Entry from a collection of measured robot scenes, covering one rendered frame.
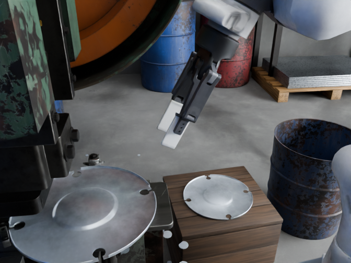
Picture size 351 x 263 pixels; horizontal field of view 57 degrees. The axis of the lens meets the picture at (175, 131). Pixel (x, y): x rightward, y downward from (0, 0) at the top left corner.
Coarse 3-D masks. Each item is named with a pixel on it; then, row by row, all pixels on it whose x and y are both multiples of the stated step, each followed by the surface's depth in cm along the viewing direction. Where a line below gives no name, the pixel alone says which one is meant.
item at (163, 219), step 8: (152, 184) 74; (160, 184) 74; (144, 192) 71; (160, 192) 71; (160, 200) 69; (168, 200) 69; (160, 208) 67; (168, 208) 67; (160, 216) 65; (168, 216) 65; (152, 224) 63; (160, 224) 63; (168, 224) 63; (112, 256) 68
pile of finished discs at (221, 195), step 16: (208, 176) 149; (224, 176) 148; (192, 192) 139; (208, 192) 138; (224, 192) 138; (240, 192) 139; (192, 208) 130; (208, 208) 130; (224, 208) 130; (240, 208) 130
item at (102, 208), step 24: (96, 168) 79; (120, 168) 78; (72, 192) 70; (96, 192) 70; (120, 192) 71; (24, 216) 64; (48, 216) 64; (72, 216) 64; (96, 216) 64; (120, 216) 64; (144, 216) 64; (24, 240) 59; (48, 240) 59; (72, 240) 59; (96, 240) 59; (120, 240) 59
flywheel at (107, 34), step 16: (80, 0) 82; (96, 0) 82; (112, 0) 83; (128, 0) 80; (144, 0) 80; (80, 16) 83; (96, 16) 84; (112, 16) 82; (128, 16) 82; (144, 16) 82; (80, 32) 85; (96, 32) 82; (112, 32) 83; (128, 32) 83; (96, 48) 84; (112, 48) 85; (80, 64) 86
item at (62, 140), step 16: (64, 128) 57; (64, 144) 56; (0, 160) 51; (16, 160) 51; (32, 160) 52; (48, 160) 55; (64, 160) 56; (0, 176) 52; (16, 176) 53; (32, 176) 53; (48, 176) 55; (64, 176) 57; (0, 192) 54
